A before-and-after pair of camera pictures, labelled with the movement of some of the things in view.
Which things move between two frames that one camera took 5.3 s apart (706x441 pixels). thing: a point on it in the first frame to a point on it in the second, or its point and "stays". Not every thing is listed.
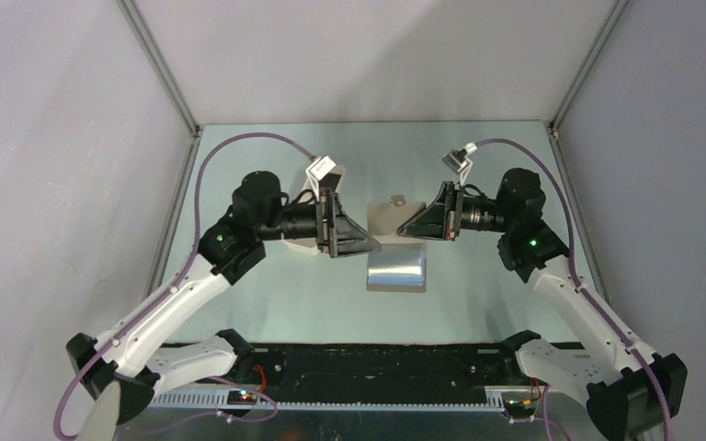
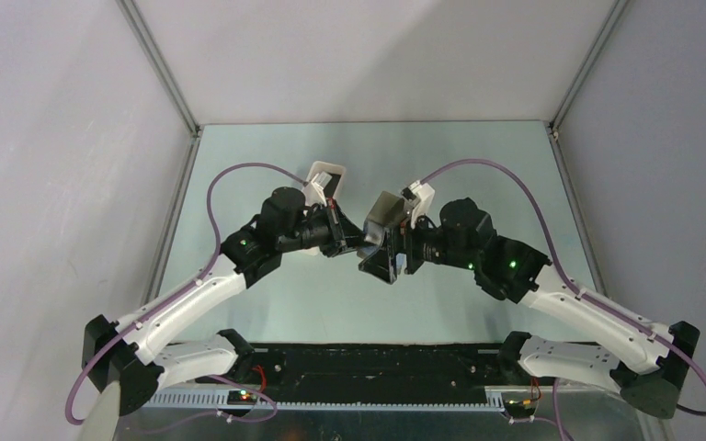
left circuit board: (241, 398) stays
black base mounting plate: (375, 371) stays
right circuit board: (525, 404) stays
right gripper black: (441, 220) to (381, 264)
